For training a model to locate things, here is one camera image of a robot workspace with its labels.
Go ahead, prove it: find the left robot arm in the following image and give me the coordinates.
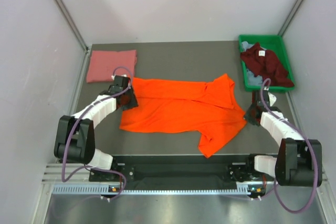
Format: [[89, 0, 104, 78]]
[[54, 75, 138, 182]]

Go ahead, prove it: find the maroon t-shirt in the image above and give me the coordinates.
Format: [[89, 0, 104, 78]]
[[240, 41, 295, 88]]

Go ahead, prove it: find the corner aluminium post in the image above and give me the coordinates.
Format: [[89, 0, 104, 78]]
[[278, 0, 305, 37], [54, 0, 89, 52]]

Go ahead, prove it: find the light blue t-shirt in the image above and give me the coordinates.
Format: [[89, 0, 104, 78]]
[[241, 41, 263, 86]]

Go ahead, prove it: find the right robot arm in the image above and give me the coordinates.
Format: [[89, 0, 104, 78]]
[[244, 90, 322, 187]]

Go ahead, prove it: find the green plastic bin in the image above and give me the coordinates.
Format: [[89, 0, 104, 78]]
[[238, 35, 295, 93]]

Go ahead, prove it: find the folded pink t-shirt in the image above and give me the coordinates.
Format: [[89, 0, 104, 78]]
[[86, 50, 137, 83]]

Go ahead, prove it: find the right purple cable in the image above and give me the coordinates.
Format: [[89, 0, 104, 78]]
[[246, 78, 320, 213]]

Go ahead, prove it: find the orange t-shirt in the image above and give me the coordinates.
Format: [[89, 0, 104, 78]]
[[120, 74, 247, 158]]

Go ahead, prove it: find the grey slotted cable duct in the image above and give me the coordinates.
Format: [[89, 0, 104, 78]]
[[52, 183, 266, 196]]

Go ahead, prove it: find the right corner aluminium post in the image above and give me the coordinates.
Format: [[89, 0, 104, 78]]
[[278, 0, 305, 37]]

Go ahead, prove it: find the left corner aluminium post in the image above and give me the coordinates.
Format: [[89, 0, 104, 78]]
[[54, 0, 89, 52]]

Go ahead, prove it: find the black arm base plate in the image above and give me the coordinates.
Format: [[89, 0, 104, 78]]
[[88, 155, 266, 183]]

